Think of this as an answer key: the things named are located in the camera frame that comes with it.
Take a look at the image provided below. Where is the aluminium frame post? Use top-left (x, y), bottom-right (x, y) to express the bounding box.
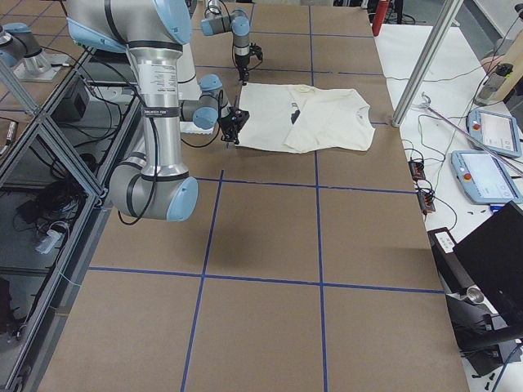
top-left (391, 0), bottom-right (463, 127)

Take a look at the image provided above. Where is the grey water bottle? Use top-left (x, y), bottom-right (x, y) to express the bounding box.
top-left (474, 63), bottom-right (513, 106)

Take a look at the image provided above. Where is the red cylinder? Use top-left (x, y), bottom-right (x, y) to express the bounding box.
top-left (372, 0), bottom-right (389, 37)

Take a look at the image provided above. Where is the aluminium table frame rail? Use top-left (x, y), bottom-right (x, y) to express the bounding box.
top-left (1, 36), bottom-right (140, 391)

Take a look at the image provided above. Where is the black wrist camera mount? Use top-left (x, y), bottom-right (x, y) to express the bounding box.
top-left (249, 42), bottom-right (263, 62)
top-left (231, 108), bottom-right (250, 124)

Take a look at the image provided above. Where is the metal reacher grabber tool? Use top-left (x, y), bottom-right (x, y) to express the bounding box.
top-left (419, 91), bottom-right (523, 176)

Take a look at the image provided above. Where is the cream long sleeve shirt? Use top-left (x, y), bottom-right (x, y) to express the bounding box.
top-left (239, 83), bottom-right (375, 154)

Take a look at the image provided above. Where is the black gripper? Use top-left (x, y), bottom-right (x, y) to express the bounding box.
top-left (234, 54), bottom-right (250, 85)
top-left (219, 106), bottom-right (246, 145)

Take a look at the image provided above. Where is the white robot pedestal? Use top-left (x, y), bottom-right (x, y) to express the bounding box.
top-left (177, 44), bottom-right (213, 135)

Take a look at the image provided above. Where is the black orange connector box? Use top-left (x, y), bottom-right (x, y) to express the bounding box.
top-left (417, 188), bottom-right (436, 216)
top-left (408, 159), bottom-right (426, 180)

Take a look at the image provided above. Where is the upper black orange connector box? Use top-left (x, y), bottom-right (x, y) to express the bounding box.
top-left (408, 159), bottom-right (426, 180)

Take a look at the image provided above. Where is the lower blue teach pendant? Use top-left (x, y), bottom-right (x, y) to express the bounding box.
top-left (450, 151), bottom-right (522, 204)

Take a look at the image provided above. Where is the lower black orange connector box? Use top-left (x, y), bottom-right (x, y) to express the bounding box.
top-left (417, 188), bottom-right (436, 216)

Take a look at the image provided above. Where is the upper blue teach pendant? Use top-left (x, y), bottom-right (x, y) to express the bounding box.
top-left (467, 108), bottom-right (522, 158)

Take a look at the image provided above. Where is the blue teach pendant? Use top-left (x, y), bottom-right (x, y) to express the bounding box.
top-left (450, 151), bottom-right (522, 204)
top-left (467, 108), bottom-right (522, 158)

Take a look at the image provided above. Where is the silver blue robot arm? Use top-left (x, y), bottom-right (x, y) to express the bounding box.
top-left (67, 1), bottom-right (249, 221)
top-left (201, 1), bottom-right (251, 85)

